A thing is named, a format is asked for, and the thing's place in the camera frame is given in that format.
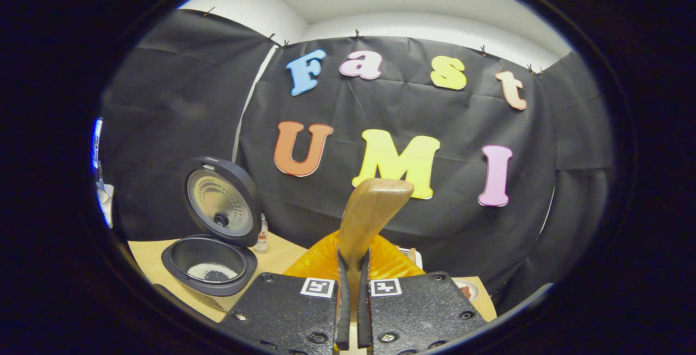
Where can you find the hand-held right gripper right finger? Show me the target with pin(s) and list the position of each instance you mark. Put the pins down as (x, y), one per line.
(418, 311)

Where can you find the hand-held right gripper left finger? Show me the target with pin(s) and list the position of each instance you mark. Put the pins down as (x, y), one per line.
(288, 311)

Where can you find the white rice grains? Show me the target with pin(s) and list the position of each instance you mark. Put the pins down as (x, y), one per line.
(198, 272)

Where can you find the wooden spoon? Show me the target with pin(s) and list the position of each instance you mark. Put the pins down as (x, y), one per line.
(370, 208)

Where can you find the black silver rice cooker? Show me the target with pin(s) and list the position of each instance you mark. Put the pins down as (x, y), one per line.
(217, 203)

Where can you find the white toaster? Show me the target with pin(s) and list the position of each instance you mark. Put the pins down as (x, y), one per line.
(417, 260)

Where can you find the white round plate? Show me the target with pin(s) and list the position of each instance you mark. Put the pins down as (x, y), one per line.
(474, 287)

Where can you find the small clear bottle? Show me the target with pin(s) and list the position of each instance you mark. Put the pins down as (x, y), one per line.
(262, 238)

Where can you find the white desk equipment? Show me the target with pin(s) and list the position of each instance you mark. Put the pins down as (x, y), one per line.
(104, 203)

